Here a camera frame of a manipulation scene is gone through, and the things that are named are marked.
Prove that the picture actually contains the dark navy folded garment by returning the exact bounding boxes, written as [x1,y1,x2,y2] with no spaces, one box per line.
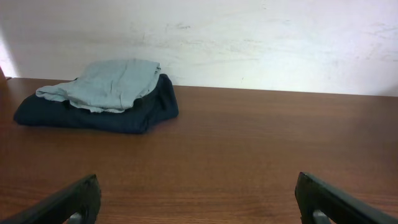
[14,73,179,134]

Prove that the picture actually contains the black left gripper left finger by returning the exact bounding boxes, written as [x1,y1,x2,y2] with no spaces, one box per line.
[1,174,101,224]

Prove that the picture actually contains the light grey folded shirt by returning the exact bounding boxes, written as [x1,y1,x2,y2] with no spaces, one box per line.
[35,59,161,113]

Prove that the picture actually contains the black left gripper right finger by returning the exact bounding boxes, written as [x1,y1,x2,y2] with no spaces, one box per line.
[295,172,397,224]

